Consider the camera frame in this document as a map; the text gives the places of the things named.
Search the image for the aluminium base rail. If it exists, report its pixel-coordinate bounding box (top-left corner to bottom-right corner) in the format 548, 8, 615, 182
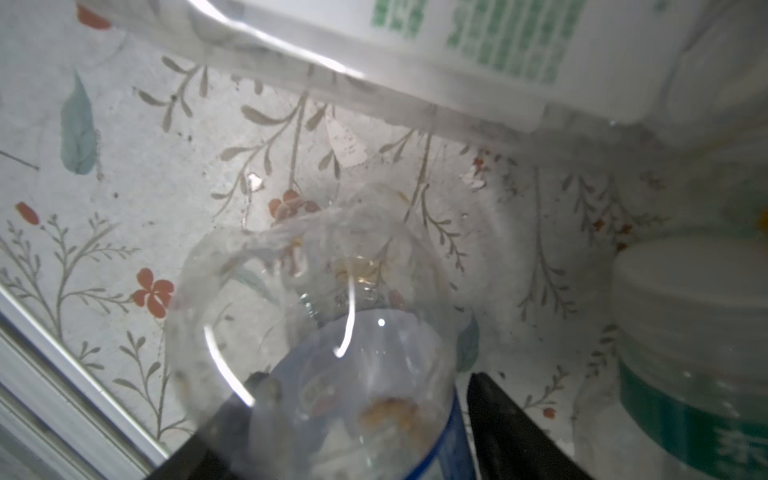
1, 288, 170, 479

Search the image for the cream label tea bottle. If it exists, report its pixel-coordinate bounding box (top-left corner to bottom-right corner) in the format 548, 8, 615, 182
569, 230, 768, 480

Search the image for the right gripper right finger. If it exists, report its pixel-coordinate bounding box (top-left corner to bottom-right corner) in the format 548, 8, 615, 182
467, 373, 591, 480

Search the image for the blue label water bottle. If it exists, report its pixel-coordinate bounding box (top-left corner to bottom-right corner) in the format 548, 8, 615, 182
165, 202, 476, 479

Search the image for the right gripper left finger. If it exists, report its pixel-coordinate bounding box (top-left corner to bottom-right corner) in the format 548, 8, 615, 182
148, 394, 281, 479

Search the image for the green white label bottle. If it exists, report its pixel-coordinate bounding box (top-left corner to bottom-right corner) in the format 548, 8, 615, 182
88, 1, 767, 161

